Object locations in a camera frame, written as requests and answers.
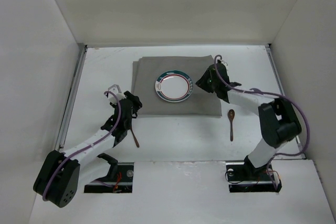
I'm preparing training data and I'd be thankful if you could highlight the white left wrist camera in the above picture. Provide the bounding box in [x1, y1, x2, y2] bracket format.
[104, 84, 125, 104]

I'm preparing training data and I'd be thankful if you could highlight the white plate with coloured rim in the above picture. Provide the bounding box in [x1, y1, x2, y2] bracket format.
[154, 70, 194, 103]

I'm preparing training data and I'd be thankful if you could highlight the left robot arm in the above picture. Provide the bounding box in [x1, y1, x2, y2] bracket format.
[33, 91, 142, 208]

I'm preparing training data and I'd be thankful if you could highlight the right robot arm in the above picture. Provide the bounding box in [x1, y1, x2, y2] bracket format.
[196, 61, 302, 175]

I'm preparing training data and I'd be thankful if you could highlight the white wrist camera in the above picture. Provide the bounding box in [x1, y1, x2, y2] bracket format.
[104, 84, 125, 104]
[218, 59, 228, 69]

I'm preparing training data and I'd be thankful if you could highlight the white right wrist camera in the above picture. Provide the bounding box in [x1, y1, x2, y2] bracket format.
[218, 59, 228, 69]

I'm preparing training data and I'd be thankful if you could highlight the grey cloth napkin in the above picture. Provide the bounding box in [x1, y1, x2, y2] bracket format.
[131, 55, 222, 117]

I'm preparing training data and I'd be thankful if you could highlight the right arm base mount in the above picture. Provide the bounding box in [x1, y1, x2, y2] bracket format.
[225, 158, 282, 193]

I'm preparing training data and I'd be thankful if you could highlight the brown wooden fork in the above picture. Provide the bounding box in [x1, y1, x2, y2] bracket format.
[130, 127, 140, 148]

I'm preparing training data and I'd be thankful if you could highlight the brown wooden spoon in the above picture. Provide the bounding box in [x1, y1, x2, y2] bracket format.
[227, 109, 235, 142]

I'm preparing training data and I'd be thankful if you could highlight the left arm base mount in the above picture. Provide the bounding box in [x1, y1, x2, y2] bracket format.
[83, 153, 134, 194]

